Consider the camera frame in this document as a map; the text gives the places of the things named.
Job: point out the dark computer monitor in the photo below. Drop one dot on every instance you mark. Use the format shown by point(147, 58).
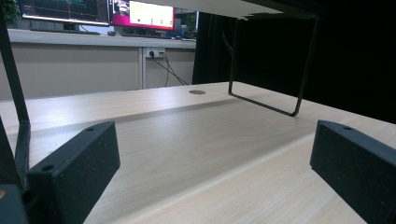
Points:
point(65, 11)

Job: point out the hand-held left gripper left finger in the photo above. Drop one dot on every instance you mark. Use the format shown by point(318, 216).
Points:
point(71, 174)

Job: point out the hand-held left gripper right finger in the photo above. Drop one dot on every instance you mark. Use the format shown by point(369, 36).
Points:
point(358, 168)

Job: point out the round table grommet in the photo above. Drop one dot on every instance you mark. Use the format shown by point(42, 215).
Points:
point(197, 92)

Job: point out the beige desk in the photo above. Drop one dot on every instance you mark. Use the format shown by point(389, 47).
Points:
point(77, 68)

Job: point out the white wall outlet with plugs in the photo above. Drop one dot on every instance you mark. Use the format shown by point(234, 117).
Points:
point(155, 52)

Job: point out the green plant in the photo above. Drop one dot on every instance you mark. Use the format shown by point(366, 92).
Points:
point(190, 23)
point(7, 11)

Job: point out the monitor with pink white screen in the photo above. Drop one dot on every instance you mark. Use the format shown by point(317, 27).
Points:
point(146, 14)

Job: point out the black shelf with metal legs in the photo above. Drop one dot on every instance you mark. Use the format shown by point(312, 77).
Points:
point(14, 87)

